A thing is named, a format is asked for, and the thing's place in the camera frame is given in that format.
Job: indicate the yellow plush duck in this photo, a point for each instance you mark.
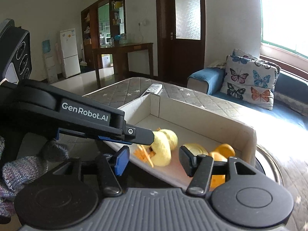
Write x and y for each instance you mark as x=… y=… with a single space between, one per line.
x=159 y=152

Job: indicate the dark wooden door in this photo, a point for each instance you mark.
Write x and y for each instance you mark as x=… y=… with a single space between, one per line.
x=181 y=28

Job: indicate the dark wooden cabinet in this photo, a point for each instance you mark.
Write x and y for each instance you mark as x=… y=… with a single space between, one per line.
x=100 y=22

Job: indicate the blue sofa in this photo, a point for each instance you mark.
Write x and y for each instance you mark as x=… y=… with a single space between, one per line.
x=287 y=101

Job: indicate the yellow red spool toy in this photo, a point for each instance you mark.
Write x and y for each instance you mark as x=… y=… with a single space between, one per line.
x=196 y=149

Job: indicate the grey remote control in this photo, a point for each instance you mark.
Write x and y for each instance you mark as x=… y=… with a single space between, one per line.
x=153 y=89

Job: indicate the open cardboard box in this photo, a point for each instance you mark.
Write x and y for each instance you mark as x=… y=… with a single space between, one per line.
x=192 y=124

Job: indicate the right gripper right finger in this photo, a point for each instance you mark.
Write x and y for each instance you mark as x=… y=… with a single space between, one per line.
x=199 y=168

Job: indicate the window with green frame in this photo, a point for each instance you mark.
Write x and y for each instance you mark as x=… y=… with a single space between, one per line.
x=284 y=25

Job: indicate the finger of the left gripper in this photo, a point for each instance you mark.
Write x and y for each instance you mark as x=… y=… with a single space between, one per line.
x=128 y=134

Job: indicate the white refrigerator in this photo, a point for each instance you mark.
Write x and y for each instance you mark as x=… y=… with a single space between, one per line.
x=70 y=63

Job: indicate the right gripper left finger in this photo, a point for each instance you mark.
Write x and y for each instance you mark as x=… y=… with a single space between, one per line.
x=109 y=168

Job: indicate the grey quilted table cover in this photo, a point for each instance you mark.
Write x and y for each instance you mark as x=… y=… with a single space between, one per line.
x=285 y=142

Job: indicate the grey gloved hand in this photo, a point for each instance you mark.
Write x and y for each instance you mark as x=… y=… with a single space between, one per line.
x=16 y=174

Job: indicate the dark wooden console table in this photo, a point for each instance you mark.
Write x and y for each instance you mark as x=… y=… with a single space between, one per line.
x=120 y=58

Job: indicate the orange rubber duck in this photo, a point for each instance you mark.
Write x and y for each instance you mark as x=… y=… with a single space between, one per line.
x=220 y=155

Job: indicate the butterfly print pillow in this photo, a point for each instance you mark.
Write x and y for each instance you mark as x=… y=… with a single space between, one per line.
x=250 y=79

